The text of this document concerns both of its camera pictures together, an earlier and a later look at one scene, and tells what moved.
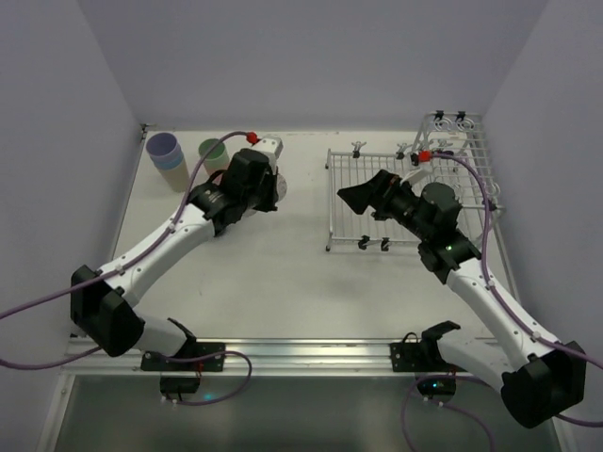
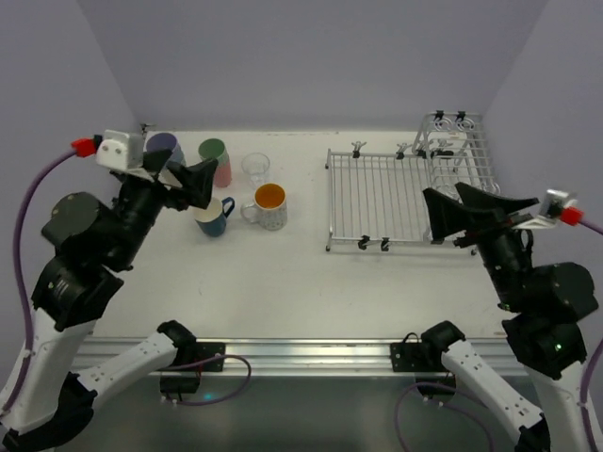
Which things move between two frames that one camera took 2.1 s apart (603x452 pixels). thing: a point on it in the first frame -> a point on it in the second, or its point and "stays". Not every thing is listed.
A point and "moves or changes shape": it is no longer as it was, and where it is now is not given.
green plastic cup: x=217 y=158 stays
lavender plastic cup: x=164 y=146 stays
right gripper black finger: x=359 y=197 -> x=446 y=214
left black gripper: x=269 y=189 -> x=166 y=189
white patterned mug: x=282 y=187 moves or changes shape
